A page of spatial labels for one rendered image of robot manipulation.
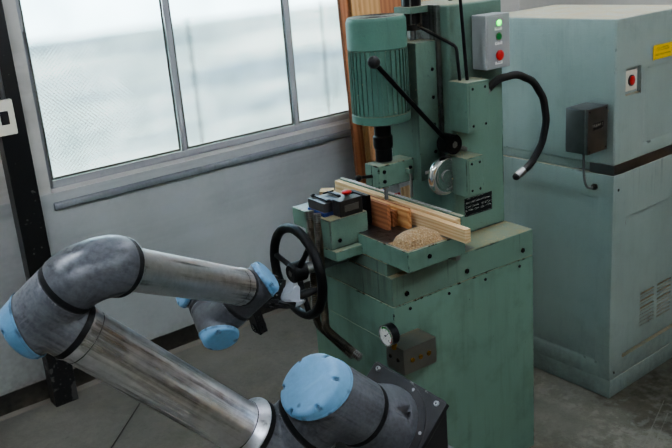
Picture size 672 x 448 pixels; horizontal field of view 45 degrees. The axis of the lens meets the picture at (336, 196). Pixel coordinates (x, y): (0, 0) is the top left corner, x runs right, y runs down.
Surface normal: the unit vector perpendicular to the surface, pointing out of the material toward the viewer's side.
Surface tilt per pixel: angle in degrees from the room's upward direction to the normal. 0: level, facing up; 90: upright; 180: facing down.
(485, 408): 90
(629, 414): 0
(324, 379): 41
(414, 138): 90
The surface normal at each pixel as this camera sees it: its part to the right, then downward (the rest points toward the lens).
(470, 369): 0.57, 0.20
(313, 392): -0.57, -0.57
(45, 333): 0.23, 0.48
